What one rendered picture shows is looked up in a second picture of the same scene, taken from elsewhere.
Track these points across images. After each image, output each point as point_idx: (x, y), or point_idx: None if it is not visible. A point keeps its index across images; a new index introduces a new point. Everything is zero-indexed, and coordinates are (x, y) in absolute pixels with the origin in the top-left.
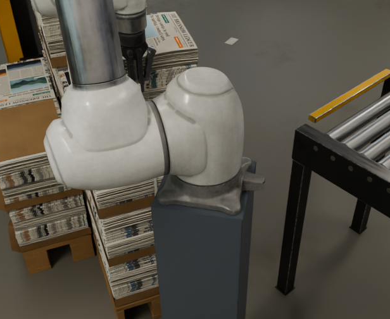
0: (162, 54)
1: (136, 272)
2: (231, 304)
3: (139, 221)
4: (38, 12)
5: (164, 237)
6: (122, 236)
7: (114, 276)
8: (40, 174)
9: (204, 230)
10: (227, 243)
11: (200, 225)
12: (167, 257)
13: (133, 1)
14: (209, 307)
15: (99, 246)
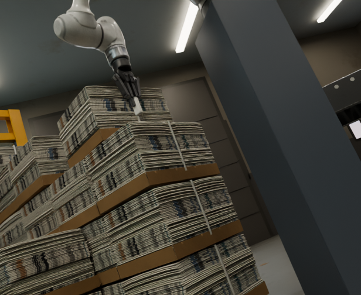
0: (142, 89)
1: (204, 274)
2: (310, 75)
3: (183, 196)
4: (64, 29)
5: (232, 25)
6: (175, 214)
7: (186, 280)
8: (54, 259)
9: (254, 7)
10: (273, 13)
11: (249, 3)
12: (242, 45)
13: (119, 36)
14: (299, 89)
15: (148, 292)
